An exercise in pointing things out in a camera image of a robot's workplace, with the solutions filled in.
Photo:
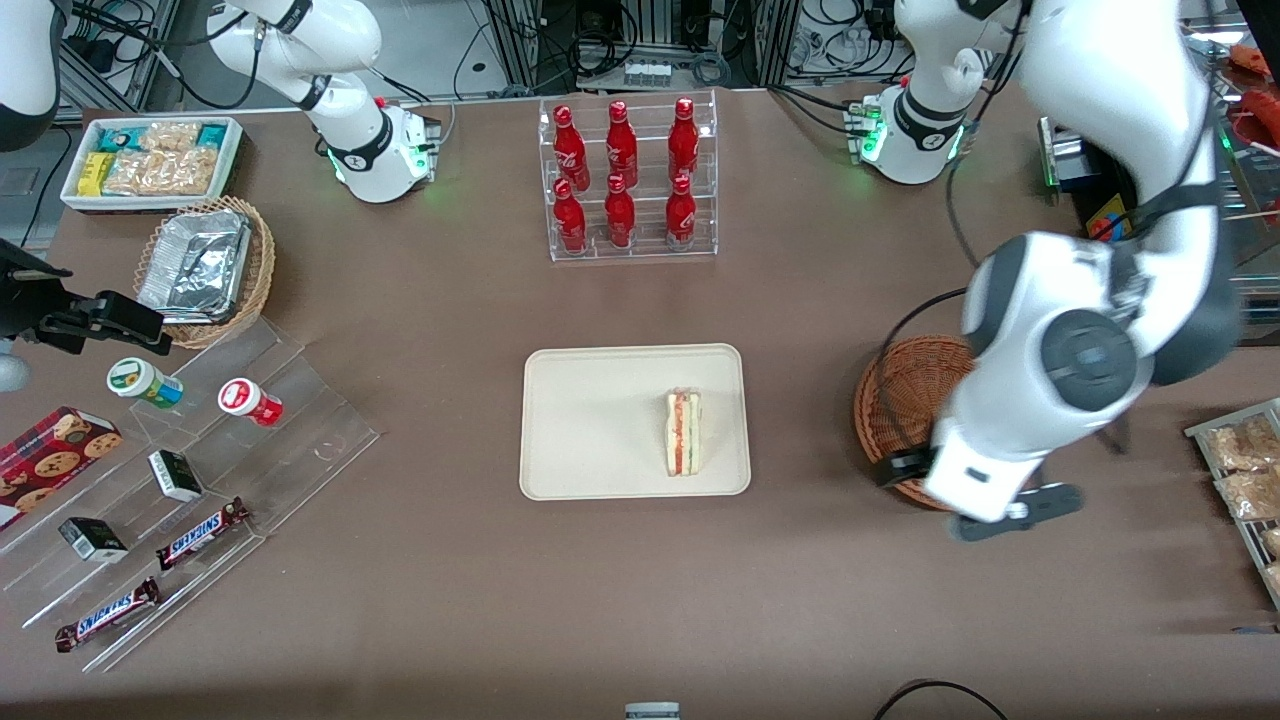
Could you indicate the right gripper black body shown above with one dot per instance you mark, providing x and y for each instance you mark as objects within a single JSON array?
[{"x": 22, "y": 301}]

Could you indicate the triangle sandwich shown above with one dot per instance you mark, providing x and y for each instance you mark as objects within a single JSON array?
[{"x": 684, "y": 435}]

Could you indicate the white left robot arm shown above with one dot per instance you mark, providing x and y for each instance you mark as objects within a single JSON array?
[{"x": 1100, "y": 100}]

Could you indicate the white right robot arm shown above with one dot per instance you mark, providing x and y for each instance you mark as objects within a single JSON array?
[{"x": 370, "y": 150}]

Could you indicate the round brown wicker basket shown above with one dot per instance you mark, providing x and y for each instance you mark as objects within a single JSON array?
[{"x": 900, "y": 400}]

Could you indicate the oval light wicker basket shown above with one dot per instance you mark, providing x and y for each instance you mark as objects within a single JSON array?
[{"x": 258, "y": 270}]

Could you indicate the cream rectangular tray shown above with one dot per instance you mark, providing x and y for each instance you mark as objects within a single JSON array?
[{"x": 600, "y": 420}]

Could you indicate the green label white-lid cup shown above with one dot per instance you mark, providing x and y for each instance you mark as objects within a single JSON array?
[{"x": 135, "y": 378}]

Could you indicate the silver foil packets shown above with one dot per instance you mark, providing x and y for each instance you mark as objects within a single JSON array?
[{"x": 195, "y": 265}]

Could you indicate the white snack bin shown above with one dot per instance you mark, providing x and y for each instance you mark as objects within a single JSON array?
[{"x": 70, "y": 195}]

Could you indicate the red label white-lid cup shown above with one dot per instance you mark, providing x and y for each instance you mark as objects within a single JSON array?
[{"x": 245, "y": 400}]

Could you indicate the red tartan cookie box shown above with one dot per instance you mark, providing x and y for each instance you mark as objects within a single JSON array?
[{"x": 50, "y": 465}]

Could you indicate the yellow snack packet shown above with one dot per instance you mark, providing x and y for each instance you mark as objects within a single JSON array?
[{"x": 95, "y": 173}]

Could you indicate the clear cracker bag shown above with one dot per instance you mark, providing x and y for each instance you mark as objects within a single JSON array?
[
  {"x": 170, "y": 136},
  {"x": 165, "y": 172}
]

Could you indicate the small black carton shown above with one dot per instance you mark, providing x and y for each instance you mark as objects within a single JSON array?
[
  {"x": 93, "y": 540},
  {"x": 176, "y": 476}
]

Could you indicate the teal snack packet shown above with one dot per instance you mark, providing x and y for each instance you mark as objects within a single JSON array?
[
  {"x": 118, "y": 138},
  {"x": 212, "y": 135}
]

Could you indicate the clear acrylic step display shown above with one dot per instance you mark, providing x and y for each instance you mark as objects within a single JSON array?
[{"x": 300, "y": 440}]

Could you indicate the Snickers bar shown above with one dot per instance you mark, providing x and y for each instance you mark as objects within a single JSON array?
[
  {"x": 200, "y": 535},
  {"x": 107, "y": 615}
]

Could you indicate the clear bag of crackers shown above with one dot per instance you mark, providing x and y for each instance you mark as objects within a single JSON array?
[
  {"x": 1245, "y": 445},
  {"x": 1255, "y": 495}
]

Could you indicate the black sealing machine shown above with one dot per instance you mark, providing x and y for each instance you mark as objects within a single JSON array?
[{"x": 1105, "y": 215}]

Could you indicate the grey box with green light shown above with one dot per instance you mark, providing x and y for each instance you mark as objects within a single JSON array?
[{"x": 1060, "y": 150}]

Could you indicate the clear acrylic bottle rack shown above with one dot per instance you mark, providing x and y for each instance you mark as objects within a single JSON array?
[{"x": 645, "y": 255}]

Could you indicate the red cola bottle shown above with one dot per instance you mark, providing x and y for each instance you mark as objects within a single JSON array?
[
  {"x": 683, "y": 140},
  {"x": 620, "y": 215},
  {"x": 569, "y": 150},
  {"x": 570, "y": 220},
  {"x": 680, "y": 215},
  {"x": 621, "y": 148}
]

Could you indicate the small grey device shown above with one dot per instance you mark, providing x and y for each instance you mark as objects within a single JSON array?
[{"x": 652, "y": 712}]

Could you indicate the white power strip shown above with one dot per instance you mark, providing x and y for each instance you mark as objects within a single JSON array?
[{"x": 647, "y": 73}]

